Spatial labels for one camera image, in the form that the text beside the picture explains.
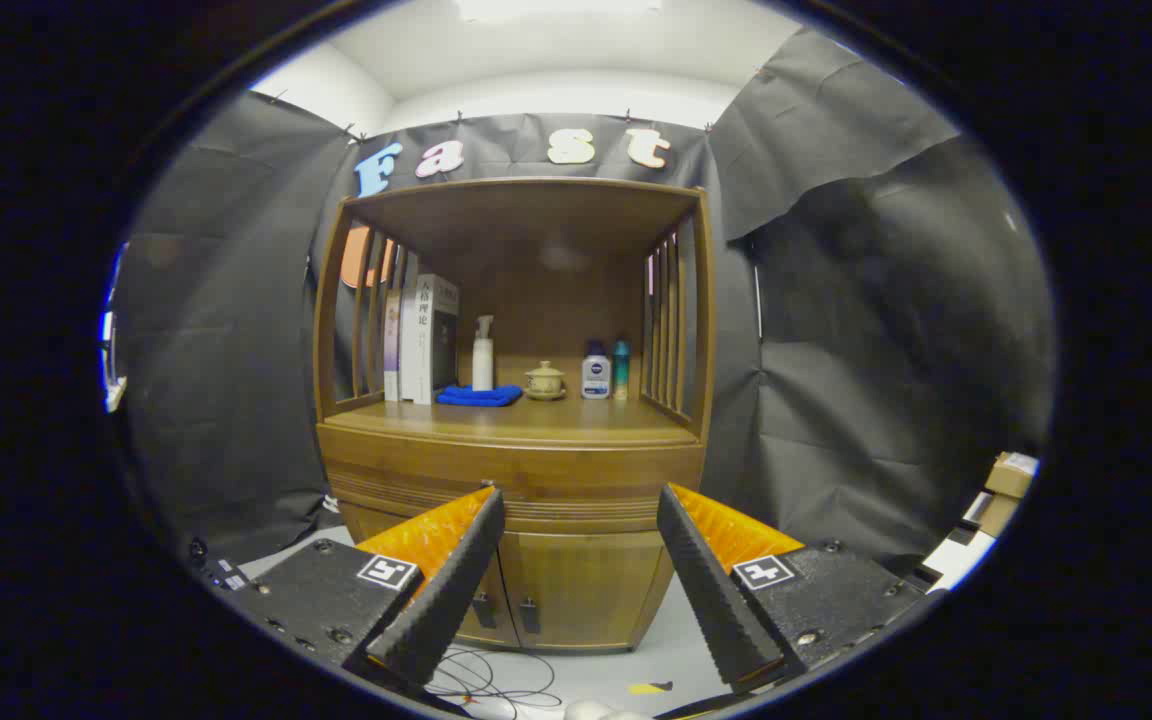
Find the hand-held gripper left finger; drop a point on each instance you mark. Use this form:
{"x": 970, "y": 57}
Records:
{"x": 446, "y": 590}

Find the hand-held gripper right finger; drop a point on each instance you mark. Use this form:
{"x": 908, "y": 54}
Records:
{"x": 711, "y": 590}

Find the wooden countertop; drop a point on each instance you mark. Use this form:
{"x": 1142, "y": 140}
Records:
{"x": 556, "y": 415}

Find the wooden cabinet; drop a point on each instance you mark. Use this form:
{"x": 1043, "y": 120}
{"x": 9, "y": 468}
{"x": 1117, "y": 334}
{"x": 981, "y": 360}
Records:
{"x": 536, "y": 250}

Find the yellow floor tape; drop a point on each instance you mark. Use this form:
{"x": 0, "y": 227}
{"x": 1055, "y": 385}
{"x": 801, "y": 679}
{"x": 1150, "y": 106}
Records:
{"x": 644, "y": 689}

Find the blue folded cloth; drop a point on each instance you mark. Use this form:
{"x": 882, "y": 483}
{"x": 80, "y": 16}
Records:
{"x": 479, "y": 396}

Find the black device with labels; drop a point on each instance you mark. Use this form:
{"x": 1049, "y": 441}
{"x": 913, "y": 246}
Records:
{"x": 226, "y": 572}

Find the white pump bottle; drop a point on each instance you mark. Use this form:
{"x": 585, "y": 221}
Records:
{"x": 482, "y": 365}

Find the lidded ceramic tea cup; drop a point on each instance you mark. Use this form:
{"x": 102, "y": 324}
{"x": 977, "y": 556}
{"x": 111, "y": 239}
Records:
{"x": 545, "y": 381}

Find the teal bottle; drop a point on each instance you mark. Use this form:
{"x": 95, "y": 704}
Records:
{"x": 621, "y": 370}

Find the white bottle with blue cap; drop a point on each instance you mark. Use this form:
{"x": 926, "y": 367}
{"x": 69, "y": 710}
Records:
{"x": 596, "y": 378}

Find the purple book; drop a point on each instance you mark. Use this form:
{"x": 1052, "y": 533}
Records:
{"x": 391, "y": 350}

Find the large white book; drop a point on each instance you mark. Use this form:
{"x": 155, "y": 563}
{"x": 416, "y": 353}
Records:
{"x": 433, "y": 340}

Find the thin white book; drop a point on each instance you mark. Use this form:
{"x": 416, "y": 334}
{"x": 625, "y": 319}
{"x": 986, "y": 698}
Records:
{"x": 408, "y": 340}

